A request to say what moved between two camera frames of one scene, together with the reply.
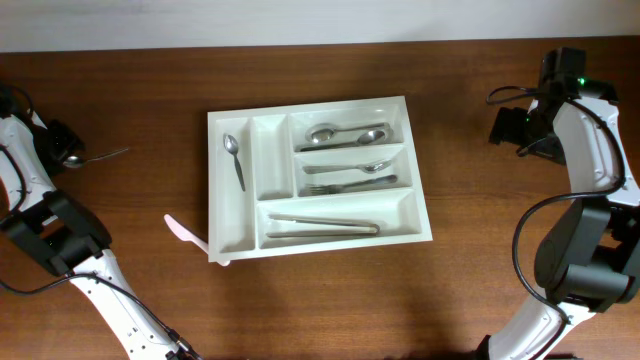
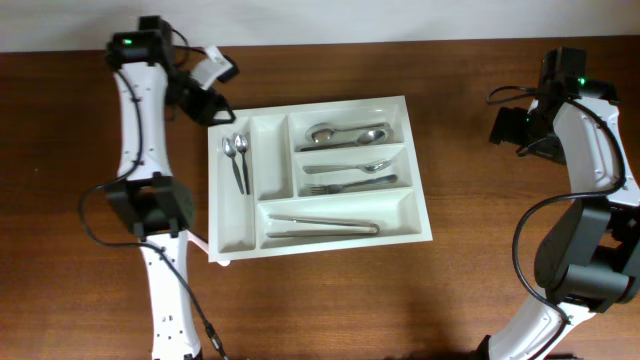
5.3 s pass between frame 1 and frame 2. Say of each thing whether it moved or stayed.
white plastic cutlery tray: stayed
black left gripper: moved
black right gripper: stayed
